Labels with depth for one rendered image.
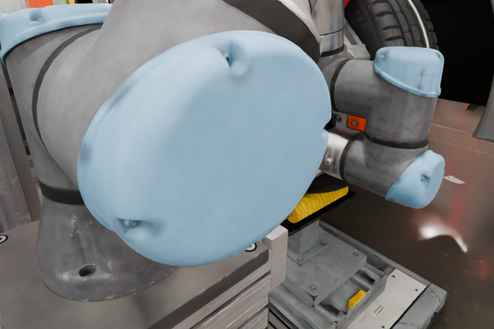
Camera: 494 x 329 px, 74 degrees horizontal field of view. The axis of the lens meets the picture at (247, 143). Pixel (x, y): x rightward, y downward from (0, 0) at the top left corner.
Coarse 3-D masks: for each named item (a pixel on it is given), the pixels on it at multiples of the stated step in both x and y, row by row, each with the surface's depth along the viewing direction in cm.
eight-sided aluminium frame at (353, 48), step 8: (344, 24) 70; (344, 32) 70; (352, 32) 69; (352, 40) 69; (344, 48) 66; (352, 48) 66; (360, 48) 68; (344, 56) 66; (352, 56) 65; (360, 56) 66; (368, 56) 68; (336, 112) 72; (344, 120) 70
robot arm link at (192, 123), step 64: (128, 0) 15; (192, 0) 13; (256, 0) 14; (64, 64) 18; (128, 64) 13; (192, 64) 11; (256, 64) 12; (64, 128) 15; (128, 128) 11; (192, 128) 12; (256, 128) 14; (320, 128) 16; (128, 192) 12; (192, 192) 13; (256, 192) 15; (192, 256) 14
